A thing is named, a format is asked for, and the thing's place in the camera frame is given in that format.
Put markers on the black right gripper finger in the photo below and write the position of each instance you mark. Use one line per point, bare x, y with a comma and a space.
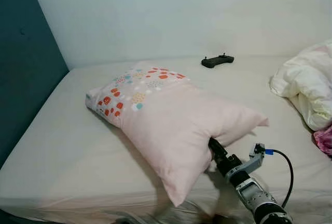
216, 147

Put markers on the pink pillow with coloured dots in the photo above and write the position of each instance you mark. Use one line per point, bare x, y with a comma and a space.
166, 120

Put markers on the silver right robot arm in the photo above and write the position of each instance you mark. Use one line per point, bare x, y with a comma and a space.
257, 193

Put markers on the black handheld controller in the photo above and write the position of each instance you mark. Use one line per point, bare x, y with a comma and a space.
215, 61

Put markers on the magenta cloth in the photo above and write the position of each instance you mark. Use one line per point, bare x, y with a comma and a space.
324, 140

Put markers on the cream crumpled duvet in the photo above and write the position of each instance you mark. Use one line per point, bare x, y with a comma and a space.
306, 84

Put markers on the white sheeted bed mattress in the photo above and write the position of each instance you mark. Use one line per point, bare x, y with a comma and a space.
62, 146

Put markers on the teal upholstered headboard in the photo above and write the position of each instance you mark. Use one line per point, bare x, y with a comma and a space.
26, 53

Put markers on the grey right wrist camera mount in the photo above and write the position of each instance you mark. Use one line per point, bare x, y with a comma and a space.
249, 162

